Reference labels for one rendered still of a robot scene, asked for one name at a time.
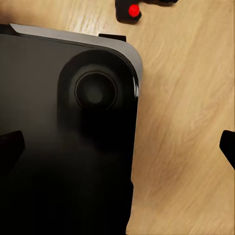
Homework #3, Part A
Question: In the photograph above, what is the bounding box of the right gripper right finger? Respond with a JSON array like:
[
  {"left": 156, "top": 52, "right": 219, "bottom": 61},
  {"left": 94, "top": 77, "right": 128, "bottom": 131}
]
[{"left": 219, "top": 130, "right": 235, "bottom": 169}]

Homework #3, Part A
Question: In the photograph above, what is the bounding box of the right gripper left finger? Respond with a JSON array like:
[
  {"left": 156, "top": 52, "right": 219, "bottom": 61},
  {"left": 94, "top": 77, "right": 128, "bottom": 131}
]
[{"left": 0, "top": 130, "right": 25, "bottom": 189}]

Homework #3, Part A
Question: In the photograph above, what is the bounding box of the digital camera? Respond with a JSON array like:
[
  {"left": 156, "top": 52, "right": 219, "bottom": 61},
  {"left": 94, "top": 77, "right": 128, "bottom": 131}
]
[{"left": 115, "top": 0, "right": 178, "bottom": 24}]

